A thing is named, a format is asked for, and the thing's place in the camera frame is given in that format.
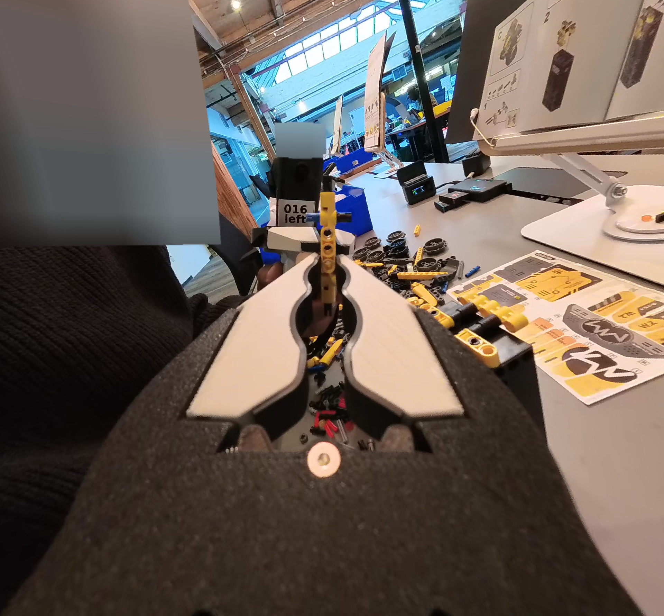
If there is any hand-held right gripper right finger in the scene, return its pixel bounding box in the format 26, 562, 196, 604
340, 255, 465, 419

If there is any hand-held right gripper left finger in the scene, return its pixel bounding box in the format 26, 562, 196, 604
186, 254, 318, 422

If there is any yellow brick assembly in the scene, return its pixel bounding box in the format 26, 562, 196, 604
306, 191, 353, 317

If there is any blue storage bin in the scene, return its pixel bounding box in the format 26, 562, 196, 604
323, 151, 375, 174
332, 185, 376, 237

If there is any pile of yellow grey bricks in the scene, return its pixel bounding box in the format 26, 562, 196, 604
306, 224, 480, 374

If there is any pile of black red pins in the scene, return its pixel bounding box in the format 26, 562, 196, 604
300, 381, 375, 452

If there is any black block with yellow beams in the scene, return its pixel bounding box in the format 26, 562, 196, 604
449, 289, 548, 436

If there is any person's left hand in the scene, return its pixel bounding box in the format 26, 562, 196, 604
257, 262, 286, 291

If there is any group of black toy tyres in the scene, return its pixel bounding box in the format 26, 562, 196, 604
363, 230, 450, 272

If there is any booklet display stand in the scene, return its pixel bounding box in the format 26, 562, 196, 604
329, 96, 344, 158
362, 29, 404, 167

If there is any black equipment case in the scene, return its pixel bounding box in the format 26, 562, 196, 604
397, 161, 434, 206

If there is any flat black device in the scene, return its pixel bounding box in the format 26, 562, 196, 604
435, 177, 512, 213

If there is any yellow sticker sheet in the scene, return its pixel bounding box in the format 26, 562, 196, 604
446, 250, 664, 405

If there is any black pole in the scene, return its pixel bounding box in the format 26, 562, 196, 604
388, 0, 450, 163

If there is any white book stand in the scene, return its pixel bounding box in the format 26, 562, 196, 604
446, 0, 664, 284

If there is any instruction booklet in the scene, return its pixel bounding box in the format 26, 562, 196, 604
472, 0, 664, 143

